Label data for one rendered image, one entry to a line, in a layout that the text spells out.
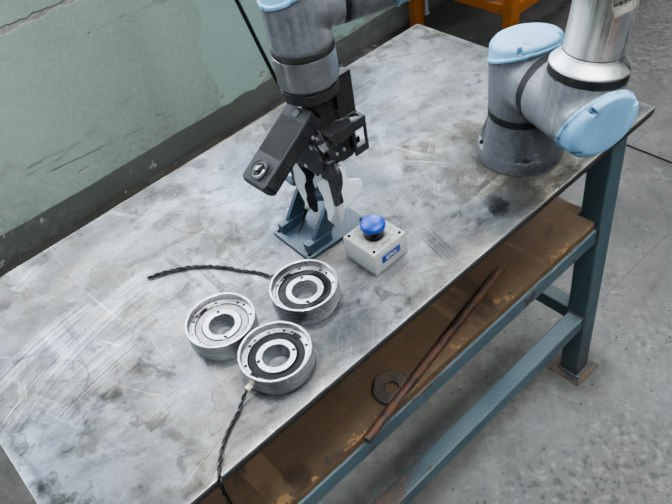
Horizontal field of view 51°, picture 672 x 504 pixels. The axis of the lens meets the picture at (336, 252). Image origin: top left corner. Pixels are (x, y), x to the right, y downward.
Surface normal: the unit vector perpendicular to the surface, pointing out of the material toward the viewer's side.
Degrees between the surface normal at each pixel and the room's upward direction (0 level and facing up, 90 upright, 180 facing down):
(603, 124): 97
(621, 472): 0
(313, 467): 0
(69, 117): 90
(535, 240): 0
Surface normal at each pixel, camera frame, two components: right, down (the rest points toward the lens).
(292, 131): -0.48, -0.29
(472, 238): -0.15, -0.70
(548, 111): -0.91, 0.27
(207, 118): 0.67, 0.44
